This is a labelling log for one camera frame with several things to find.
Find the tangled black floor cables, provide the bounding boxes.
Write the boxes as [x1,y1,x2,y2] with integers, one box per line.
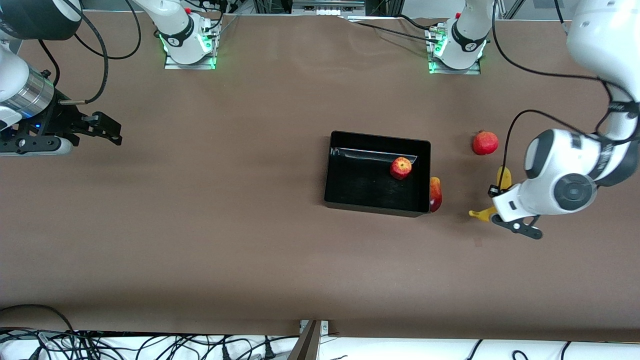
[0,327,301,360]

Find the black looped floor cable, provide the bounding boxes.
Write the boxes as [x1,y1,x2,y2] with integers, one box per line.
[0,303,77,334]

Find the black plastic box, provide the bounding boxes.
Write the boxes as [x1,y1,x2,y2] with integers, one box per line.
[323,131,432,218]

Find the small metal table bracket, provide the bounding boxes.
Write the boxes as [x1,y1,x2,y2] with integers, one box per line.
[299,320,330,335]

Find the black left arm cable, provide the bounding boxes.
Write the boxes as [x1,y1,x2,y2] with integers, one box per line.
[490,0,640,189]

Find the red yellow apple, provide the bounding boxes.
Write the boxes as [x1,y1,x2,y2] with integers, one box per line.
[389,156,413,181]

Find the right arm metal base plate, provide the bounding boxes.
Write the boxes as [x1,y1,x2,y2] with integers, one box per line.
[164,29,217,70]

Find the black cable on table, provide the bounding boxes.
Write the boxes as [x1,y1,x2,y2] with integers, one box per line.
[345,15,441,42]

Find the red yellow mango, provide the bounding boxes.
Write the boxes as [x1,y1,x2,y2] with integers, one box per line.
[429,176,443,214]

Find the grey metal post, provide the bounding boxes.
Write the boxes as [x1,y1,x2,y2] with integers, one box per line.
[287,320,321,360]

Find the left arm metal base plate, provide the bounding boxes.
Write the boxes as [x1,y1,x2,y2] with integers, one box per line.
[427,24,482,76]

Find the yellow banana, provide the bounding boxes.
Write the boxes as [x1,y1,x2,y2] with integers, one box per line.
[468,166,514,222]

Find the grey power strip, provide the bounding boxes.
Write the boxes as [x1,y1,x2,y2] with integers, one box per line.
[291,0,366,17]

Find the red pomegranate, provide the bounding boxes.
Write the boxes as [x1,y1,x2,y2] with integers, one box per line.
[472,129,500,156]

